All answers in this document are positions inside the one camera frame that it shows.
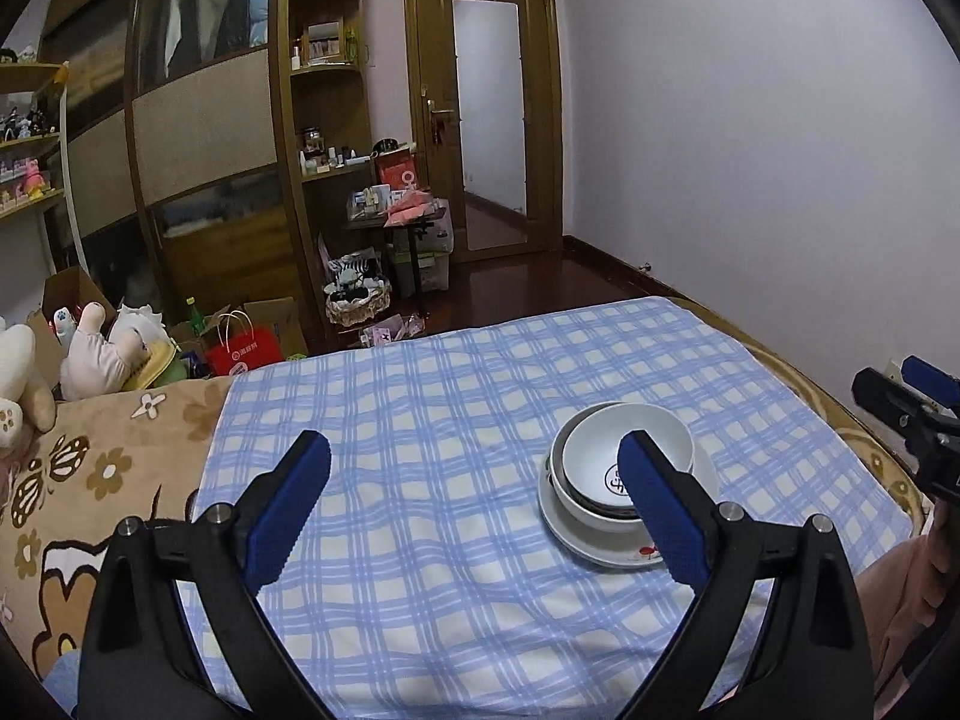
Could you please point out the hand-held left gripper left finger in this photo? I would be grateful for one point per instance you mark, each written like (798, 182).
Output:
(289, 517)

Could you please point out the row of cosmetic bottles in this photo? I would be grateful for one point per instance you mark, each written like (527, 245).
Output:
(334, 161)

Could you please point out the wicker basket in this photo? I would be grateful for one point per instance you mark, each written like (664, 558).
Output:
(360, 311)

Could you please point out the white wall socket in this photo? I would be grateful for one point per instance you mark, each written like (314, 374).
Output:
(892, 371)

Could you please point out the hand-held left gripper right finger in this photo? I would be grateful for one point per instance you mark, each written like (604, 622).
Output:
(660, 514)

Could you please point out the beige plush toy blue paws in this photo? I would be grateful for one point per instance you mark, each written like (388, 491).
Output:
(94, 364)

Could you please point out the white fluffy plush toy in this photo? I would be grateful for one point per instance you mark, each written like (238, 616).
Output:
(139, 324)

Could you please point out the row of dark figurines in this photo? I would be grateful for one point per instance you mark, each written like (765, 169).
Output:
(26, 124)

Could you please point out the wooden wall shelf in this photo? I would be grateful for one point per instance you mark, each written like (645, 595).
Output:
(34, 75)

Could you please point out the small black side table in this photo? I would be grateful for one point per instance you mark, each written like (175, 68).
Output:
(414, 270)

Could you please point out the blue-grey fleece cloth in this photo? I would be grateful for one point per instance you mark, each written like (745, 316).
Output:
(64, 686)

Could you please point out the pink packet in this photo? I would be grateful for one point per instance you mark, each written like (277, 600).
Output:
(412, 210)

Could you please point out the dark blue bag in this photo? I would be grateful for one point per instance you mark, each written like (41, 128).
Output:
(197, 366)

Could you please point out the pile of small boxes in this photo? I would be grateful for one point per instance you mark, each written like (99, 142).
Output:
(367, 202)

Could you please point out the yellow green plush toy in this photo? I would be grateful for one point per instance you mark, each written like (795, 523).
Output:
(161, 367)

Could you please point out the white pole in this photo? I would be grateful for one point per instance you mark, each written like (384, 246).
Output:
(71, 180)

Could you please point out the pink cloth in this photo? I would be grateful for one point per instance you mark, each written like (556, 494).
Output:
(900, 600)

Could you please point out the large plain white bowl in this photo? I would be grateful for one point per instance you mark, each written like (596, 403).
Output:
(585, 522)

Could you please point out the green glass bottle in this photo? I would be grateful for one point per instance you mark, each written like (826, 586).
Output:
(195, 319)

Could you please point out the clear plastic storage box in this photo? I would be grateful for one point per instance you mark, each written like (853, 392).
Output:
(439, 262)

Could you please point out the blue plaid cloth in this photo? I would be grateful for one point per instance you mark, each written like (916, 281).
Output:
(450, 427)

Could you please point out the red bag with white print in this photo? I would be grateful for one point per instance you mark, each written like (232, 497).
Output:
(396, 172)

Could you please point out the row of pink figurines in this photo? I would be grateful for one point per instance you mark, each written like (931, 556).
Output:
(30, 180)

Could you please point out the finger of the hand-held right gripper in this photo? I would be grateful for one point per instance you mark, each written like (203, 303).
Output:
(934, 382)
(885, 401)

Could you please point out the wooden wardrobe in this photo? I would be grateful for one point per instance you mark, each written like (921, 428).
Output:
(202, 135)

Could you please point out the wooden corner shelf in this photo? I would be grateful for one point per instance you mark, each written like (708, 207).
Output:
(289, 202)

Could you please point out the small wooden frame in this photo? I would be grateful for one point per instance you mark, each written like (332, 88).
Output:
(324, 41)

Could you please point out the open cardboard box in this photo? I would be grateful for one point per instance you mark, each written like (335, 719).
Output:
(71, 289)
(281, 322)

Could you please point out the striped plush toys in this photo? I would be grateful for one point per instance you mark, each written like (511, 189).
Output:
(356, 274)

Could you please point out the wooden door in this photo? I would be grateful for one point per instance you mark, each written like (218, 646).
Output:
(541, 127)

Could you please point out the red paper shopping bag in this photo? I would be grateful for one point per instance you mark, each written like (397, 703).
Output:
(244, 356)

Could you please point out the cardboard box of pink packets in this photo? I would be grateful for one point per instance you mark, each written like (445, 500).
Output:
(390, 331)

